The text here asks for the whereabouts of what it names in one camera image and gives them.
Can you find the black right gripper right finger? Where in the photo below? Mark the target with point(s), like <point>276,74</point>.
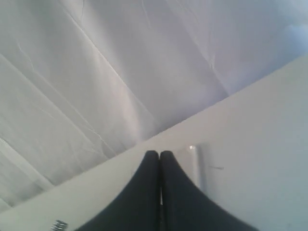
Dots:
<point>186,208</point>

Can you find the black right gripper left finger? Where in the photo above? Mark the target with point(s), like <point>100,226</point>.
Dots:
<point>137,207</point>

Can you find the chrome dumbbell bar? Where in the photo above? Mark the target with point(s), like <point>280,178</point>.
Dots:
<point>59,225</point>

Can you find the white plastic tray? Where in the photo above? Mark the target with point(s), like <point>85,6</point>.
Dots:
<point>191,160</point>

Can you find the white backdrop curtain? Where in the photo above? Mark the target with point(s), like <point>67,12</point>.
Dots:
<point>82,81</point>

